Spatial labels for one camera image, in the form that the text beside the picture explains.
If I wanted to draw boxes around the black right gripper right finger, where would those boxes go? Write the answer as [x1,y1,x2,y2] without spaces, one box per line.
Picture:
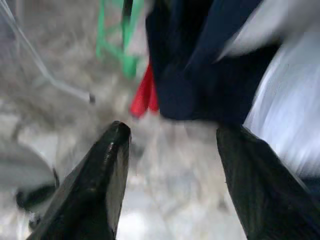
[216,124,320,240]

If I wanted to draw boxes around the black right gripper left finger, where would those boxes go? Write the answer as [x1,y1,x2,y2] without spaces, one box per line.
[26,120,132,240]

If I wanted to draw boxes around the red garment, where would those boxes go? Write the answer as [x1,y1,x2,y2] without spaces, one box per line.
[129,62,161,118]

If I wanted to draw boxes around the grey baby bouncer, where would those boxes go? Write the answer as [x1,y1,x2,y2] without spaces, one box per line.
[0,0,97,103]

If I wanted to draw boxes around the dark garment with white print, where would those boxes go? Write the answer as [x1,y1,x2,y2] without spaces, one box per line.
[146,0,282,122]

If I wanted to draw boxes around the green plastic stool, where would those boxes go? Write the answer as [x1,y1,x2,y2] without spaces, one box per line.
[96,0,146,78]

